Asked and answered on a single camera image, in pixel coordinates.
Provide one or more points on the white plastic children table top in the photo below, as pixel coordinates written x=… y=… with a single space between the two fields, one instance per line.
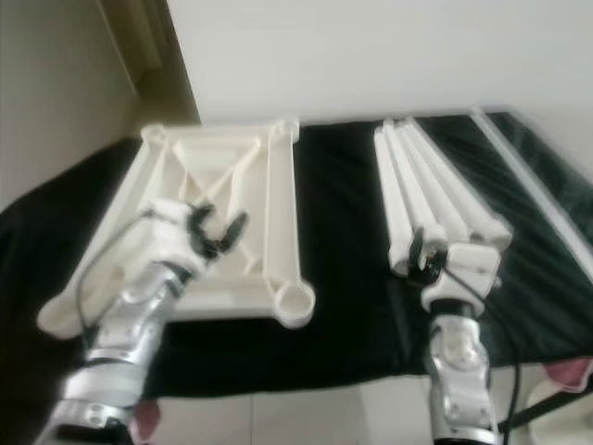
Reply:
x=283 y=185

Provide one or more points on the black table cloth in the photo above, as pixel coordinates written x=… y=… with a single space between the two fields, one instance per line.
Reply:
x=352 y=324

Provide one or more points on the long white strip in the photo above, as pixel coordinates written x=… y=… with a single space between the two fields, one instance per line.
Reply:
x=531 y=176

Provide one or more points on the pink cloth item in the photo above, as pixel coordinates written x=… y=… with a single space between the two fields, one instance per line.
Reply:
x=148 y=425
x=570 y=375

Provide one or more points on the black stand bar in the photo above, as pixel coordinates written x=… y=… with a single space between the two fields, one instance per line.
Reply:
x=547 y=408

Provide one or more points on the white round stand base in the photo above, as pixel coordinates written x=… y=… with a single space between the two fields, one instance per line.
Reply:
x=565 y=431

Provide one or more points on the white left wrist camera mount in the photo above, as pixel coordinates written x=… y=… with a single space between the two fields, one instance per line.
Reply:
x=176 y=236

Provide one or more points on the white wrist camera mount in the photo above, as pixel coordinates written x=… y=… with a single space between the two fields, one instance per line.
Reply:
x=176 y=236
x=468 y=269

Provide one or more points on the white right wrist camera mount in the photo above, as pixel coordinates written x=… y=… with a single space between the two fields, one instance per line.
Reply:
x=468 y=269

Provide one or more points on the beige door frame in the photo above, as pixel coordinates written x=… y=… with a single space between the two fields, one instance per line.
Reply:
x=134 y=32

